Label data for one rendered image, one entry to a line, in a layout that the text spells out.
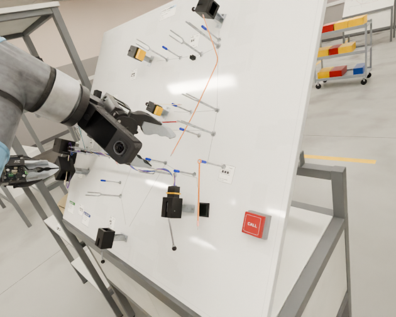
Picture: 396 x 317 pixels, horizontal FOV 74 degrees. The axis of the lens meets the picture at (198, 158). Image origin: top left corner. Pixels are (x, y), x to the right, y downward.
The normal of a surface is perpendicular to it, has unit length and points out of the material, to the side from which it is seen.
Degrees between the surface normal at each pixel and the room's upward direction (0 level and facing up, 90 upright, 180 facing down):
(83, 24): 90
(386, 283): 0
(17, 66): 83
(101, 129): 63
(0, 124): 94
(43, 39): 90
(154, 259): 52
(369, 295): 0
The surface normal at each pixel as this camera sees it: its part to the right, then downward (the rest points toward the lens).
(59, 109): 0.44, 0.64
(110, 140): -0.33, 0.03
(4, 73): 0.75, -0.19
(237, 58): -0.67, -0.17
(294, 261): -0.26, -0.87
